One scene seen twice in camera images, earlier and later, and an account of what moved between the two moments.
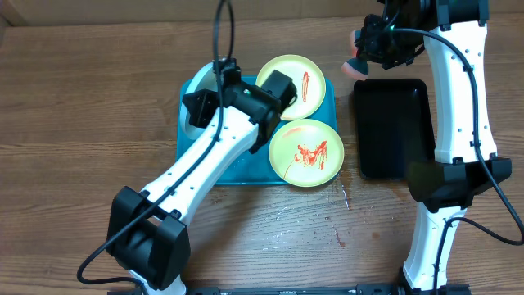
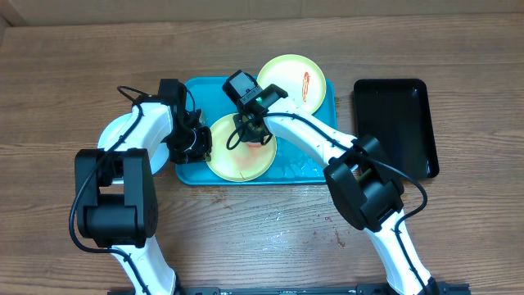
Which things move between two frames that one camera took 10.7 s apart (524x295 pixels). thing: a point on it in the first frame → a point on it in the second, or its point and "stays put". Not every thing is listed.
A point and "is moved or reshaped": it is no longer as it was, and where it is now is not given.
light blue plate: x=188 y=136 → x=159 y=157
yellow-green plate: x=306 y=152 is moved or reshaped
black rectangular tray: x=394 y=126 stays put
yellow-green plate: x=308 y=78 stays put
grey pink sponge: x=355 y=68 is moved or reshaped
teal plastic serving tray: x=255 y=167 → x=294 y=163
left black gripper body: x=209 y=105 → x=186 y=146
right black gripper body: x=385 y=46 → x=251 y=132
